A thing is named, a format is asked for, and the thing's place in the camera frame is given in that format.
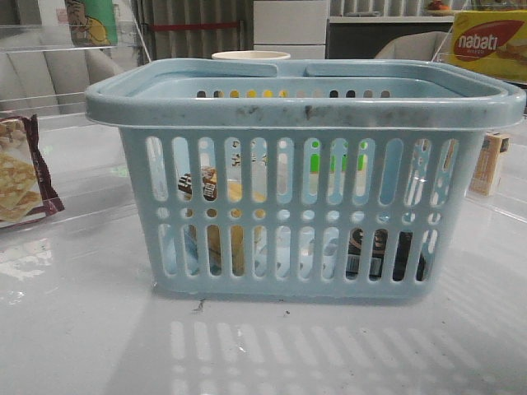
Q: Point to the packaged bread clear wrapper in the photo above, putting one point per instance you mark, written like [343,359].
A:
[214,235]

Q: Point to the black tissue pack front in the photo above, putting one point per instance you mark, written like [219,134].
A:
[378,255]

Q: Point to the light blue plastic basket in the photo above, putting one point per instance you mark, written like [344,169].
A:
[425,124]

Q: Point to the colourful puzzle cube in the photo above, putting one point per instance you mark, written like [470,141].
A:
[339,149]

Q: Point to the yellow paper cup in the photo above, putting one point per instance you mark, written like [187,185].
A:
[259,56]

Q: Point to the white cabinet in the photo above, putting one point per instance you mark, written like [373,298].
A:
[295,27]

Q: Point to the beige small carton box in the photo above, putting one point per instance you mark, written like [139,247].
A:
[487,173]

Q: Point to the brown cracker bag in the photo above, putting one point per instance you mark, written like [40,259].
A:
[27,193]

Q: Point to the clear acrylic shelf left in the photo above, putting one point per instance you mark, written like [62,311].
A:
[45,69]

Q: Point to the clear acrylic shelf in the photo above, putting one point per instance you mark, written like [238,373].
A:
[510,197]
[45,69]

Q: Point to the clear acrylic shelf right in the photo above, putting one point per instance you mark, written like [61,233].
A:
[510,197]

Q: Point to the yellow nabati wafer box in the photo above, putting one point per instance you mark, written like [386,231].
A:
[490,43]

